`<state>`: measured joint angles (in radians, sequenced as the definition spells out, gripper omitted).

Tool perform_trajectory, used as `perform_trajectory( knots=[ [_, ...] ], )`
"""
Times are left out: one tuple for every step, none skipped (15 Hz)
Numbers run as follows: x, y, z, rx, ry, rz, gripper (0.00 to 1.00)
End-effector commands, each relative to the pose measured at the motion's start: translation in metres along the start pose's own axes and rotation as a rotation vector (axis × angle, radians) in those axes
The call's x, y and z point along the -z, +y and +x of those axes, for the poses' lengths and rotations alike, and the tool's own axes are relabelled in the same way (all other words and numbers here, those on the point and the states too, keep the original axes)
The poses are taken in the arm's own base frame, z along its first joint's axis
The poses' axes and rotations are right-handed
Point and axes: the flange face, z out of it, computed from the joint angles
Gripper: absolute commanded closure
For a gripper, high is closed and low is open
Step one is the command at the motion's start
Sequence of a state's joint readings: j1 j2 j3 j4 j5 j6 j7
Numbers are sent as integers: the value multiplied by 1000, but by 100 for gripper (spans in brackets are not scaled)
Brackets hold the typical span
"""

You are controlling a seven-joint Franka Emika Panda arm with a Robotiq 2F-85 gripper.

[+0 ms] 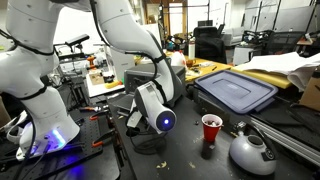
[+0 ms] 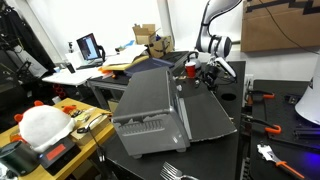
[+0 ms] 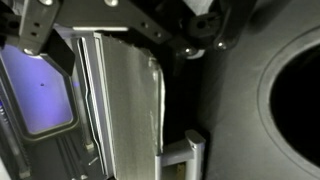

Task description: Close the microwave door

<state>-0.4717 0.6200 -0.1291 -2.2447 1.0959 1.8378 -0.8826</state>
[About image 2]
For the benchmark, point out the open cardboard box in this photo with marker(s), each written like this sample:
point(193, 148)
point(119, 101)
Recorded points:
point(145, 33)

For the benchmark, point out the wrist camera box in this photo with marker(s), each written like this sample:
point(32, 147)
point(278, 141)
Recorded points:
point(226, 66)

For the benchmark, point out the yellow foam board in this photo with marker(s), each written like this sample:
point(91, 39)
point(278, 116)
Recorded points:
point(116, 67)

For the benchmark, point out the white plush with orange ears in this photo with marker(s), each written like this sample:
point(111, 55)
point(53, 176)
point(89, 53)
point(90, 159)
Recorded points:
point(43, 125)

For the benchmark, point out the large cardboard sheet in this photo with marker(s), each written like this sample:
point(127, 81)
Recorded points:
point(280, 26)

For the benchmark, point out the black hanging jacket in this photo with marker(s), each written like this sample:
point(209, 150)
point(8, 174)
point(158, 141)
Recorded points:
point(23, 33)

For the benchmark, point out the white desk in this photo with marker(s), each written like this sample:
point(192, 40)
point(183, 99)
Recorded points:
point(71, 76)

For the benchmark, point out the black digital scale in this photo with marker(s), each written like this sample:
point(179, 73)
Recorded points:
point(58, 153)

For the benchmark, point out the white paper stack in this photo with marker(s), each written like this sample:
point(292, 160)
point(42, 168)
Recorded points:
point(125, 55)

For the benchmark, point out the blue plastic bin lid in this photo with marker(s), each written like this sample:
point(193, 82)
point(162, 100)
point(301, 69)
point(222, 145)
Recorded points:
point(146, 65)

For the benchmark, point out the black phone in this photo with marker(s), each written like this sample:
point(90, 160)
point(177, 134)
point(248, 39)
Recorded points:
point(70, 68)

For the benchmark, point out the black mug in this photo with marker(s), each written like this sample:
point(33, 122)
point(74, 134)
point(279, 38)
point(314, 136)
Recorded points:
point(18, 158)

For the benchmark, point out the black perforated breadboard plate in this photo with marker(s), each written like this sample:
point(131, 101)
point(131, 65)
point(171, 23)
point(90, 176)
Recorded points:
point(283, 113)

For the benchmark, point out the grey microwave oven body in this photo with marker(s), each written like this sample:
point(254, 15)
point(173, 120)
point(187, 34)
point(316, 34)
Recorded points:
point(146, 113)

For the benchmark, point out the black clamp with orange tip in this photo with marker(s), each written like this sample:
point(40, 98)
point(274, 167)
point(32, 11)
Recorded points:
point(260, 96)
point(266, 125)

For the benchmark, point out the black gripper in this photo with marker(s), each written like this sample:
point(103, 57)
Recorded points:
point(211, 73)

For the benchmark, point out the silver fork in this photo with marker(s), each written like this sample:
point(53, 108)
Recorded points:
point(173, 171)

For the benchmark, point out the red plastic cup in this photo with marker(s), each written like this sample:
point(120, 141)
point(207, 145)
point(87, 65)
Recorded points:
point(190, 70)

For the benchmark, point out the printed cardboard box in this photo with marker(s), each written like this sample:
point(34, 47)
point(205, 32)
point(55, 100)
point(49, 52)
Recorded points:
point(161, 46)

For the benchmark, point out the open laptop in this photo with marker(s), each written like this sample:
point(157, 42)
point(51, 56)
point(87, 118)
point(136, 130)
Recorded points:
point(88, 48)

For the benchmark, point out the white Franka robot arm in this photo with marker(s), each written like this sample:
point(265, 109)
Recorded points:
point(213, 20)

